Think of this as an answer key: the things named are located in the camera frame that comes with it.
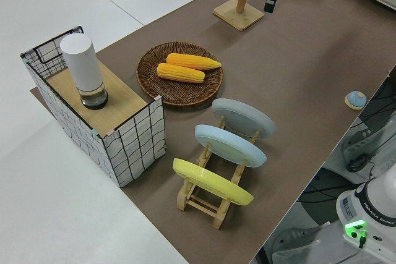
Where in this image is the yellow plate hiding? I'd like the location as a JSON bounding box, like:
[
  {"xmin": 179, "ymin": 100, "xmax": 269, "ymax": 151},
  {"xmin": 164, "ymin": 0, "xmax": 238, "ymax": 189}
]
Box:
[{"xmin": 172, "ymin": 158, "xmax": 255, "ymax": 207}]

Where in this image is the wooden dish rack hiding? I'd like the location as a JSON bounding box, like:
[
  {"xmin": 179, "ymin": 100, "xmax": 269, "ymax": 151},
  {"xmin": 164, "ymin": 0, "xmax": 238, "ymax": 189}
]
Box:
[{"xmin": 176, "ymin": 114, "xmax": 261, "ymax": 230}]

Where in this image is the round wicker basket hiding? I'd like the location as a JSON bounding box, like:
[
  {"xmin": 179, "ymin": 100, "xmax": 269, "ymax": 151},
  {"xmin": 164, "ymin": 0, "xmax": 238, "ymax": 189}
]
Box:
[{"xmin": 136, "ymin": 41, "xmax": 224, "ymax": 107}]

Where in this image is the yellow corn cob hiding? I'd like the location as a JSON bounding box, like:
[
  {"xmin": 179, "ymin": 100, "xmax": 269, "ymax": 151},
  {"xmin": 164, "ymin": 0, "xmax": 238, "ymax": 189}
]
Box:
[
  {"xmin": 156, "ymin": 62, "xmax": 206, "ymax": 84},
  {"xmin": 166, "ymin": 53, "xmax": 223, "ymax": 71}
]

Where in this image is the light blue plate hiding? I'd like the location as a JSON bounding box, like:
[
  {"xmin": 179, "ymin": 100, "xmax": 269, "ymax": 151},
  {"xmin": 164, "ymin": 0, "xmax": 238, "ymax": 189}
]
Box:
[{"xmin": 194, "ymin": 124, "xmax": 268, "ymax": 169}]

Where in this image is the grey pedestal foot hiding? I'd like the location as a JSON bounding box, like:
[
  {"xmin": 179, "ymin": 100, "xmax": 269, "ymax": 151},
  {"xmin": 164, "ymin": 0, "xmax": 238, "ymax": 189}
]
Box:
[
  {"xmin": 272, "ymin": 226, "xmax": 325, "ymax": 260},
  {"xmin": 340, "ymin": 126, "xmax": 377, "ymax": 161}
]

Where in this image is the grey plate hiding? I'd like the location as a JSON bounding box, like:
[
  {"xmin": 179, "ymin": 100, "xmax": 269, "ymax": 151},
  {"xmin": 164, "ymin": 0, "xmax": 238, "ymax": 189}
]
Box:
[{"xmin": 212, "ymin": 98, "xmax": 277, "ymax": 140}]

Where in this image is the white cylindrical grinder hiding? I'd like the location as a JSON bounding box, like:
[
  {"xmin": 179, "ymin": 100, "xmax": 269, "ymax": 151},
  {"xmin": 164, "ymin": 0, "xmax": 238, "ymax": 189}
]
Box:
[{"xmin": 59, "ymin": 34, "xmax": 110, "ymax": 111}]

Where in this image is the brown table mat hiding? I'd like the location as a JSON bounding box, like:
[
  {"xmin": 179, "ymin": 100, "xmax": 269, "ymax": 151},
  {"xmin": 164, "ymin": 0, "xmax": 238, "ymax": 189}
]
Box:
[{"xmin": 30, "ymin": 0, "xmax": 396, "ymax": 264}]

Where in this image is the wooden mug tree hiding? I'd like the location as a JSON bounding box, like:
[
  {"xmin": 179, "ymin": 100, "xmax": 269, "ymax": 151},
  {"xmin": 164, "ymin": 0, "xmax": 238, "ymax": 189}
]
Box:
[{"xmin": 212, "ymin": 0, "xmax": 269, "ymax": 32}]

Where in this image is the black cable bundle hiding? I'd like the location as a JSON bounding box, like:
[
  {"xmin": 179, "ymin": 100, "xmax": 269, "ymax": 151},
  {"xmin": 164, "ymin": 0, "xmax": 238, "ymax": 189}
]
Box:
[{"xmin": 345, "ymin": 153, "xmax": 371, "ymax": 172}]

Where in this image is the grid-pattern storage box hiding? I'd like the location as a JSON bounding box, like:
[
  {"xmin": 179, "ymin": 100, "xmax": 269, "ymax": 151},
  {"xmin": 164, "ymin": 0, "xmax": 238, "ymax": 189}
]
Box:
[{"xmin": 20, "ymin": 25, "xmax": 166, "ymax": 188}]

